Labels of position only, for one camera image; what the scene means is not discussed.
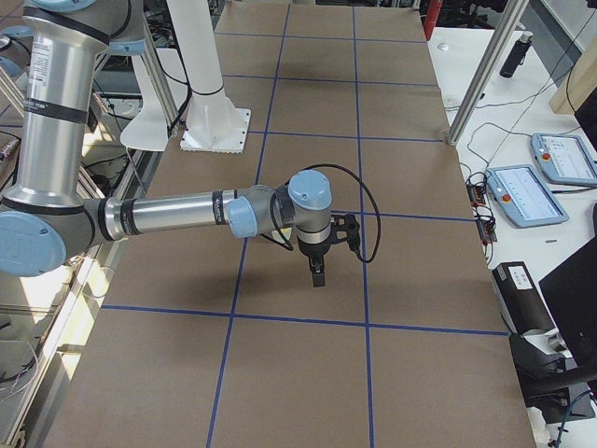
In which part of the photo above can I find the near blue teach pendant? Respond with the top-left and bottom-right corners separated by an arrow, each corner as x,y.
486,164 -> 569,228

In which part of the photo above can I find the black monitor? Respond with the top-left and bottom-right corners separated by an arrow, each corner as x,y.
538,190 -> 597,370

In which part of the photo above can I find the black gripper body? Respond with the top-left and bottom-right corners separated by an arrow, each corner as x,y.
306,252 -> 326,273

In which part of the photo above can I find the red cylinder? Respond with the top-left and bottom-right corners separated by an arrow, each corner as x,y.
423,0 -> 443,41

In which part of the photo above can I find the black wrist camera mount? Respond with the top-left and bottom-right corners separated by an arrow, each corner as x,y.
330,214 -> 361,259

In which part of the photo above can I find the far blue teach pendant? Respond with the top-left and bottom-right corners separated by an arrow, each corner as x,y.
531,133 -> 596,188

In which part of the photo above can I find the black box with label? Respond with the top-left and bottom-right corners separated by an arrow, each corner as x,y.
492,261 -> 555,336

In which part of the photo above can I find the blue teach pendant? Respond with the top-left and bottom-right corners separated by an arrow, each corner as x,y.
486,164 -> 569,228
531,133 -> 596,188

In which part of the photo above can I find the aluminium frame post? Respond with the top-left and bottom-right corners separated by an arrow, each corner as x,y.
446,0 -> 529,147

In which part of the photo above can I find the black water bottle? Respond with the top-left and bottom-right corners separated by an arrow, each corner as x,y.
499,31 -> 534,78

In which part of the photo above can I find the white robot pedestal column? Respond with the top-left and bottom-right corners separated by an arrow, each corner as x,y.
167,0 -> 251,153

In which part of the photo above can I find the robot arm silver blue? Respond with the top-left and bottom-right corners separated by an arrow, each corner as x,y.
1,1 -> 333,287

